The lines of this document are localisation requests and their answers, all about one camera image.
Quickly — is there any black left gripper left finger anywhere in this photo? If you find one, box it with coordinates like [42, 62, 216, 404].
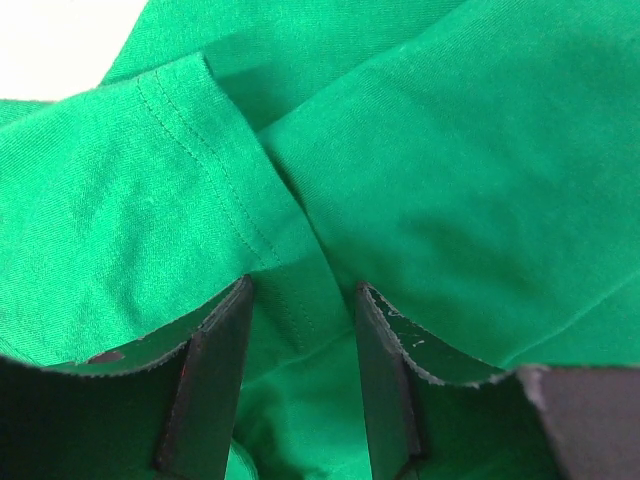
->
[1, 276, 254, 479]

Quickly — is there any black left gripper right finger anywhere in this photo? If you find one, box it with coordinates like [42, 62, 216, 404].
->
[355, 283, 639, 479]

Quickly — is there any green t-shirt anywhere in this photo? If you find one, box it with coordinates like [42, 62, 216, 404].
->
[1, 1, 639, 479]

